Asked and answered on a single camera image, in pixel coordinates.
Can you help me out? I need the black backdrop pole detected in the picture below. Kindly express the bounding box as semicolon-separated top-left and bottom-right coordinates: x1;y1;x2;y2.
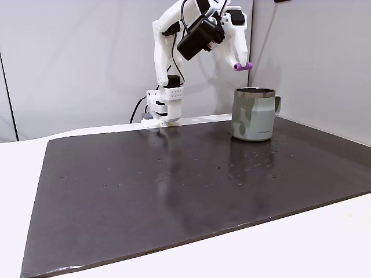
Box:
0;52;20;142

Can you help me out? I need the black camera box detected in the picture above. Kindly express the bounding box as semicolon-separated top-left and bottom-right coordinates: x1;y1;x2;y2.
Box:
176;17;227;62

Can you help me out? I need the grey steel mug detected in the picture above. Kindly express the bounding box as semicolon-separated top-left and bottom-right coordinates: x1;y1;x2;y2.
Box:
231;86;282;142

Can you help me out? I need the black glossy table mat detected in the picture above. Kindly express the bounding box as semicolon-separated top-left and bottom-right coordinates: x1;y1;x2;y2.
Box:
19;115;371;278

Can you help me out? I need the purple ribbed pen grip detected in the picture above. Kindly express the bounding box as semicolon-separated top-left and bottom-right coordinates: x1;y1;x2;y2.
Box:
233;61;253;72

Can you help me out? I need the black camera cable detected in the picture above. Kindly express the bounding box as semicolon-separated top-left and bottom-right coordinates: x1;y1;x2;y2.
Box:
170;0;190;85

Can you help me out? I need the black power cable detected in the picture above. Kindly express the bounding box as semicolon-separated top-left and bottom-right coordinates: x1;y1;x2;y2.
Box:
129;97;148;124

